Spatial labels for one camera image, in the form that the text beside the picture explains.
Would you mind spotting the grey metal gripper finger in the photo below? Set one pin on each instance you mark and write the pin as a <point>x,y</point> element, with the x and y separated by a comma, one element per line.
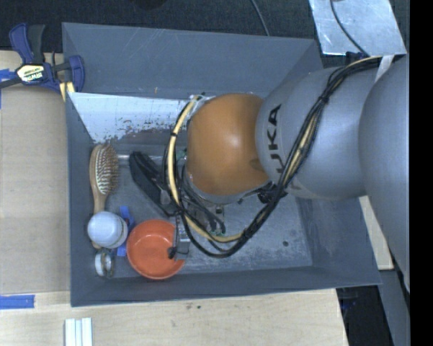
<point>184,247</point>
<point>178,229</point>

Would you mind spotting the orange bowl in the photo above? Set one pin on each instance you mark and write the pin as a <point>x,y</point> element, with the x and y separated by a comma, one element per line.
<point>149,251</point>

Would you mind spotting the blue plastic piece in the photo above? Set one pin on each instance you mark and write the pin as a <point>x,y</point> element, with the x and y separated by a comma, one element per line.
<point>127,215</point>

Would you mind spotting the black stapler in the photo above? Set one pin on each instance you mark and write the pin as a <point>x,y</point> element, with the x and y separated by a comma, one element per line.
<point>146,175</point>

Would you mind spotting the white plastic bottle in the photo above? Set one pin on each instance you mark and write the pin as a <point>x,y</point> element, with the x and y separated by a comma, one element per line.
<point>106,229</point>

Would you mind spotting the small clear glass jar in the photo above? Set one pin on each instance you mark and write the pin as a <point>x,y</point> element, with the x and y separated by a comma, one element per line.
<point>103,263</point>

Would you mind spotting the wooden hairbrush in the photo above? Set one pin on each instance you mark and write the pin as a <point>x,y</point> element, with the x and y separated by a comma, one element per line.
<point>103,171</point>

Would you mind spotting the pale flat board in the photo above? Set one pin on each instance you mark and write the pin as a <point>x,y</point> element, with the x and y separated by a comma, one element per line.
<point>32,193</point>

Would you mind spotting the grey metal bin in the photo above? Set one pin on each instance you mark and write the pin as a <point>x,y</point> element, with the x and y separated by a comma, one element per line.
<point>137,60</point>

